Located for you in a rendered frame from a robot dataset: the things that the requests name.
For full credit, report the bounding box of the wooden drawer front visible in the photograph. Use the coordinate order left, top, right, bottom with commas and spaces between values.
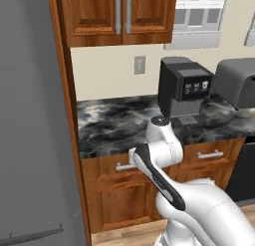
181, 137, 246, 168
81, 152, 147, 183

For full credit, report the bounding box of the black coffee machine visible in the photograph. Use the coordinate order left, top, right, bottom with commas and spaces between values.
156, 56, 215, 126

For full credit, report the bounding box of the wooden tall side panel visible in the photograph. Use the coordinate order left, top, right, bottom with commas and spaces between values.
47, 0, 93, 246

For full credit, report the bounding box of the wooden lower cupboard door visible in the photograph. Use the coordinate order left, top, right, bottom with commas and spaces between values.
85, 176, 167, 234
170, 160, 241, 191

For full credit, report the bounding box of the wooden cupboard door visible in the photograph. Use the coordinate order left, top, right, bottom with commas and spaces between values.
85, 176, 167, 234
170, 160, 241, 191
122, 0, 178, 46
60, 0, 125, 48

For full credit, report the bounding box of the grey fridge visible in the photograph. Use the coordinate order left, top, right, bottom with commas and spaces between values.
0, 0, 92, 246

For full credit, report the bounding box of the grey toaster oven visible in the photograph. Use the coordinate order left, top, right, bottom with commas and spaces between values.
211, 57, 255, 112

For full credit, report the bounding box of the window with white blind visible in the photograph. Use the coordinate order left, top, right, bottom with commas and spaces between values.
163, 0, 231, 51

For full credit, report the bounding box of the black dishwasher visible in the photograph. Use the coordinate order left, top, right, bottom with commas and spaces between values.
224, 135, 255, 204

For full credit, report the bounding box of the silver drawer handle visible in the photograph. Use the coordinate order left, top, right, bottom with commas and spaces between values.
196, 148, 225, 160
115, 161, 137, 172

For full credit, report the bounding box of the grey wall socket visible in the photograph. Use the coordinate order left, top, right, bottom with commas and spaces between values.
133, 55, 146, 76

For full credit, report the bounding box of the silver cupboard handle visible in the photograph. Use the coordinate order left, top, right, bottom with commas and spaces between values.
126, 0, 133, 35
115, 0, 123, 36

